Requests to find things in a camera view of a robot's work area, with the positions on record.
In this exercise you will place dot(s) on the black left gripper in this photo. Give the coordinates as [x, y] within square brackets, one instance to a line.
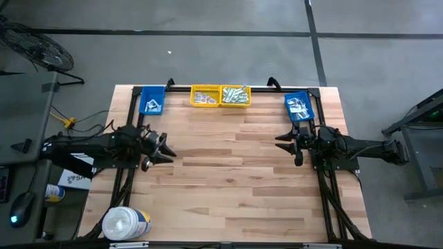
[150, 143]

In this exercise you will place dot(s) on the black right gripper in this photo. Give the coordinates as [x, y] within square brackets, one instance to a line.
[306, 140]

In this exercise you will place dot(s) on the blue plastic basket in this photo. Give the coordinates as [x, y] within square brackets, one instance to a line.
[147, 93]
[309, 100]

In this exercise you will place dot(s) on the green striped bandage packet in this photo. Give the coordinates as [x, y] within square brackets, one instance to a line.
[239, 97]
[244, 91]
[230, 91]
[235, 101]

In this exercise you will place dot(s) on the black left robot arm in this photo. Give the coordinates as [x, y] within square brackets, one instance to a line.
[90, 143]

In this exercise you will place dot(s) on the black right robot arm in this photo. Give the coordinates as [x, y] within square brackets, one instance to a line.
[363, 145]

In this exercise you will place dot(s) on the white wipes canister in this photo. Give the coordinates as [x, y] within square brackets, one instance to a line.
[124, 223]

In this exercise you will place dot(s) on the white printed box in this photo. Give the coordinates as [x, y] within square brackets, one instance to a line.
[74, 180]

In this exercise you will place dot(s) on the black diagonal brace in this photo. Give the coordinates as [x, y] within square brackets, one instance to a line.
[69, 166]

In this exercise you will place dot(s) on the white yellow can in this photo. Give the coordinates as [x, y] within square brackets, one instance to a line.
[53, 192]

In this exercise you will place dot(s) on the grey metal cart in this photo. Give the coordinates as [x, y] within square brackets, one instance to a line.
[415, 138]

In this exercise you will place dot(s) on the grey desk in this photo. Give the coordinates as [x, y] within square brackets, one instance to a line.
[20, 110]

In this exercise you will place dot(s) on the black computer mouse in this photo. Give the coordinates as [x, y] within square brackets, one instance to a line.
[21, 207]

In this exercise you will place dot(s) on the dark keyboard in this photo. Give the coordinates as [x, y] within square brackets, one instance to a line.
[3, 183]

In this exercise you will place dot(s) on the black floor fan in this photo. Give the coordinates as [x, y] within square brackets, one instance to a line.
[38, 48]

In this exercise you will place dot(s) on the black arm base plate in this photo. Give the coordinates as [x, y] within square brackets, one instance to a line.
[110, 165]
[342, 166]

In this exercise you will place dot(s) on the black frame clamp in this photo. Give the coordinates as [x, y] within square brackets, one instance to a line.
[273, 82]
[169, 83]

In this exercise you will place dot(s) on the silver bracket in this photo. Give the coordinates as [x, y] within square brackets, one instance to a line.
[322, 246]
[128, 245]

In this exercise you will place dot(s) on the black desk bracket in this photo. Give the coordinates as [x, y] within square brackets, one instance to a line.
[22, 145]

